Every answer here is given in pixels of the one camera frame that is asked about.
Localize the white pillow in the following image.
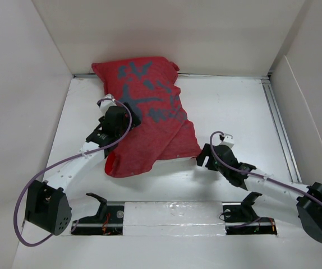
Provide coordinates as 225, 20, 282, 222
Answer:
155, 157, 195, 165

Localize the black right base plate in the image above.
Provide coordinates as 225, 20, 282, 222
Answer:
219, 202, 277, 235

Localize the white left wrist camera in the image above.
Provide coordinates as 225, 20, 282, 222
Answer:
96, 94, 117, 114

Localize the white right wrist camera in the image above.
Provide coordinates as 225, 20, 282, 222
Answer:
219, 133, 234, 149

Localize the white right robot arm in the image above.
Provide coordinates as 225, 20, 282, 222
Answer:
196, 143, 322, 243

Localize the aluminium right side rail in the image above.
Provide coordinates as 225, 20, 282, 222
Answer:
261, 78, 302, 183

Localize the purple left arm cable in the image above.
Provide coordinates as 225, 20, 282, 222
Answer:
13, 98, 135, 248

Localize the red patterned pillowcase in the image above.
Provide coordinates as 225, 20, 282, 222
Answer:
91, 57, 201, 178

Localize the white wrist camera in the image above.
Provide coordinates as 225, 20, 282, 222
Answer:
96, 94, 117, 114
219, 133, 234, 149

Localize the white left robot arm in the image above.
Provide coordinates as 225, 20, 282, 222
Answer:
25, 98, 141, 235

